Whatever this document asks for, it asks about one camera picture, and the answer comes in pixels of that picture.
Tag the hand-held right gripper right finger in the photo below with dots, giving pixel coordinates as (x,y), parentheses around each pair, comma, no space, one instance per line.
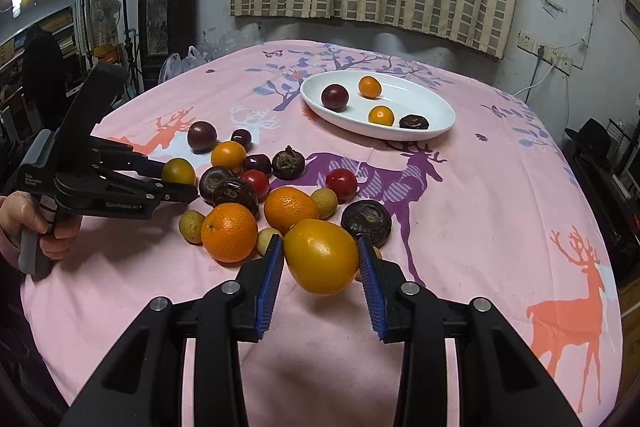
(370,287)

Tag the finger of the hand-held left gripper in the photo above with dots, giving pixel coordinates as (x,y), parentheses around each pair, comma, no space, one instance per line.
(147,165)
(170,193)

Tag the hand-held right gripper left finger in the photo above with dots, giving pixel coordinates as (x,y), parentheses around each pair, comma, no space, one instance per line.
(270,287)

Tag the olive yellow kumquat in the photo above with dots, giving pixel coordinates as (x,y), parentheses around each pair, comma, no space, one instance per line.
(178,171)

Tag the tan longan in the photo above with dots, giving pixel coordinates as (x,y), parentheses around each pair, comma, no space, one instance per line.
(378,253)
(192,226)
(322,199)
(266,239)

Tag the large yellow orange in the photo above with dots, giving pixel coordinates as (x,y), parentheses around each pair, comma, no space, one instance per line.
(321,257)

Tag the dark purple plum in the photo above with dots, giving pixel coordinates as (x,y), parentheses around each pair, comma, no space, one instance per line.
(334,97)
(202,136)

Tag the round orange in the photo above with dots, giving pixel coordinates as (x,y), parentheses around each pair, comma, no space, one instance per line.
(291,210)
(229,232)

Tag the red cherry tomato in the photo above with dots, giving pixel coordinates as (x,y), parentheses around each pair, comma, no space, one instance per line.
(256,182)
(341,183)

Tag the white oval plate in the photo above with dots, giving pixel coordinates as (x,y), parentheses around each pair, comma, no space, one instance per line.
(435,107)

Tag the person's left forearm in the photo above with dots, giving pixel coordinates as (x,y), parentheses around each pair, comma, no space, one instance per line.
(6,252)

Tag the person's left hand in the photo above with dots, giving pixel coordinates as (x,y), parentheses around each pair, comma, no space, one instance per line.
(65,232)

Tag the white plastic bag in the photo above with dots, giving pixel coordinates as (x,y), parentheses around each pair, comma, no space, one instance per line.
(175,64)

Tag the orange box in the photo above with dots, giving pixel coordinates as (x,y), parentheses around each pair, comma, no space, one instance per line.
(105,52)

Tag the pink deer print tablecloth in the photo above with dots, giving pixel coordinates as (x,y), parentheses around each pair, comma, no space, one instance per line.
(475,217)

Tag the clear plastic bags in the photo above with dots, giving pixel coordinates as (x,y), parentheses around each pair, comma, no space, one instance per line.
(230,42)

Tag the white standing fan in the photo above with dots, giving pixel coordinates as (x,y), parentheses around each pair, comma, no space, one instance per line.
(106,9)

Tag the black hat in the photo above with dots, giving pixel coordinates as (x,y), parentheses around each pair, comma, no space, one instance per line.
(590,137)

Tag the white wall socket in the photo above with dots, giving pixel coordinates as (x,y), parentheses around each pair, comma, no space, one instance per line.
(527,42)

